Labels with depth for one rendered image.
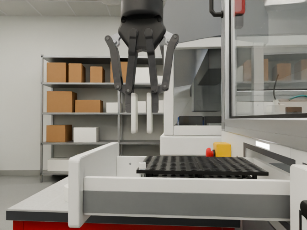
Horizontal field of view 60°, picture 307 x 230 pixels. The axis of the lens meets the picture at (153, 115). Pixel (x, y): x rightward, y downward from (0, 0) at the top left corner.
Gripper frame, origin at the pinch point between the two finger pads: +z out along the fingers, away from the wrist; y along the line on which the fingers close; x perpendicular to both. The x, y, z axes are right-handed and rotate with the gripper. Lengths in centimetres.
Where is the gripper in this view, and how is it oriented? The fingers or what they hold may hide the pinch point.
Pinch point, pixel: (142, 113)
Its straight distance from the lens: 46.9
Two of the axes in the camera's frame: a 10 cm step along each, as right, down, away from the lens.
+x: 0.8, 0.2, 10.0
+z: 0.0, 10.0, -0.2
